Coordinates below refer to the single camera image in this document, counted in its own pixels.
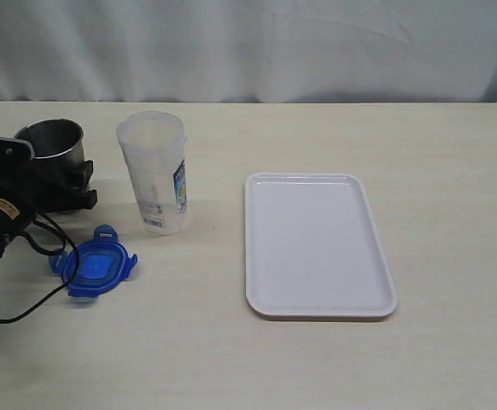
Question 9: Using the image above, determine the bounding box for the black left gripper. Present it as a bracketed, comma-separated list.
[0, 158, 97, 214]

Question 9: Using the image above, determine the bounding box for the stainless steel cup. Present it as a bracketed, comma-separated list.
[15, 119, 85, 169]

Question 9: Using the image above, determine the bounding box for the blue container lid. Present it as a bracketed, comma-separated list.
[49, 225, 138, 302]

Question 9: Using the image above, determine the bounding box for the clear plastic container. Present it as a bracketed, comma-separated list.
[116, 111, 187, 235]

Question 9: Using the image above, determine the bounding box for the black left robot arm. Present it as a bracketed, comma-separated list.
[0, 160, 97, 259]

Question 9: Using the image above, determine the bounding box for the white rectangular tray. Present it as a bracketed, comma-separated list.
[244, 172, 398, 321]

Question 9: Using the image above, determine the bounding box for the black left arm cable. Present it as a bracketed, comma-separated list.
[0, 211, 82, 325]

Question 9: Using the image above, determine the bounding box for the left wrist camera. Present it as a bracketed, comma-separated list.
[0, 137, 34, 173]

